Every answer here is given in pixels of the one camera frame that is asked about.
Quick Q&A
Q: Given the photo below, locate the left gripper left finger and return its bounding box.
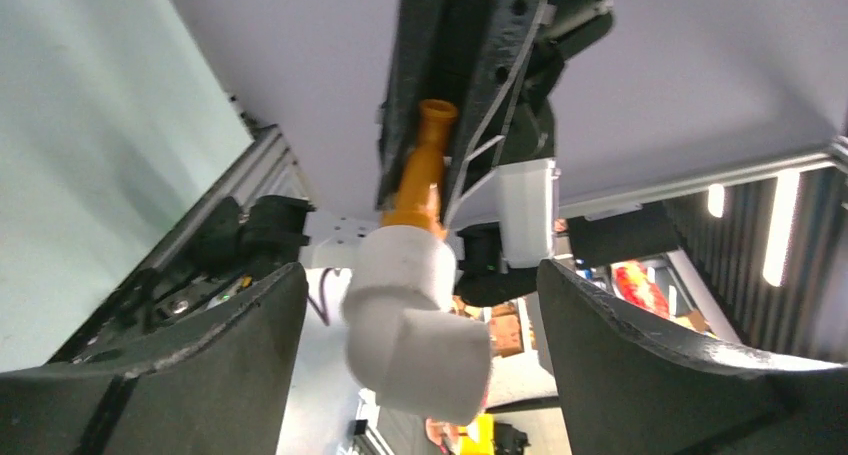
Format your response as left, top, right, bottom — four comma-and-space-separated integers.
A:
1, 263, 308, 454

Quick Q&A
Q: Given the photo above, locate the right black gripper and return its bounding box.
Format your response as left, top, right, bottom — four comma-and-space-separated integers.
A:
376, 0, 547, 227

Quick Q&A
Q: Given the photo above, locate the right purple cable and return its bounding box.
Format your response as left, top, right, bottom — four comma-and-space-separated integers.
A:
307, 266, 339, 327

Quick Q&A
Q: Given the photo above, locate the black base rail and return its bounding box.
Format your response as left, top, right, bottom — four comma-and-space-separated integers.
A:
50, 194, 315, 363

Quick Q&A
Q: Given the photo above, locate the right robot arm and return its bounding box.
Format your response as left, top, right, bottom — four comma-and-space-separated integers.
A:
375, 0, 614, 307

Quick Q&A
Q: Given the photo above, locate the orange water faucet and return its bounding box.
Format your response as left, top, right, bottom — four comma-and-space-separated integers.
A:
381, 99, 458, 241

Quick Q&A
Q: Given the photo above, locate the white pipe elbow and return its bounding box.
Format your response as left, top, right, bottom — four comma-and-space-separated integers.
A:
342, 225, 492, 425

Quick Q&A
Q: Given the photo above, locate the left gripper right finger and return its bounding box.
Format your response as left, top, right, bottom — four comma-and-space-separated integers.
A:
537, 260, 847, 454

